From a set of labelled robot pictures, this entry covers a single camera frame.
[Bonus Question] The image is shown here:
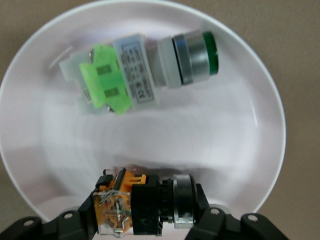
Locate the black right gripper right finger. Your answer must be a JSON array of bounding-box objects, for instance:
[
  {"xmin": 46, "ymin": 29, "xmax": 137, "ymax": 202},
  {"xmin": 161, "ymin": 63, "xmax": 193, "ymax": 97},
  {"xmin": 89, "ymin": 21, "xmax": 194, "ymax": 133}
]
[{"xmin": 189, "ymin": 182, "xmax": 292, "ymax": 240}]

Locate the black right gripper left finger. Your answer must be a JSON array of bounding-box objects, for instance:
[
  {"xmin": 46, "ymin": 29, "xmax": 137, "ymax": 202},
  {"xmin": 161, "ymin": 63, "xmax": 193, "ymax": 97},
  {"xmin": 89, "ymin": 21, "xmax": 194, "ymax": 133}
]
[{"xmin": 0, "ymin": 192, "xmax": 101, "ymax": 240}]

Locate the orange black push-button switch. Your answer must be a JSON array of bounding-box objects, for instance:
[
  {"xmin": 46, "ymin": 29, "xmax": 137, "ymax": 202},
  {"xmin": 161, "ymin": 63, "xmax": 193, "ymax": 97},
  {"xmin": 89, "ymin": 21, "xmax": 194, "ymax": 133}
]
[{"xmin": 93, "ymin": 167, "xmax": 201, "ymax": 237}]

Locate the pink round plate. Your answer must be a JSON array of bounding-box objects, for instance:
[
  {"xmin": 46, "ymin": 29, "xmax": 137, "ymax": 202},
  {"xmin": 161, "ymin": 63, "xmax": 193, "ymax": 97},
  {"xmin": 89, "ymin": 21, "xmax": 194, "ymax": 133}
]
[{"xmin": 0, "ymin": 0, "xmax": 287, "ymax": 240}]

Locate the green white push-button switch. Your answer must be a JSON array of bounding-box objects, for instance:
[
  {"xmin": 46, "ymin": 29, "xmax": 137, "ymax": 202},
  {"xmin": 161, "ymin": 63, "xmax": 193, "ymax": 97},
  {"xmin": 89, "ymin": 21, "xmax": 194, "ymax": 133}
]
[{"xmin": 59, "ymin": 30, "xmax": 220, "ymax": 117}]

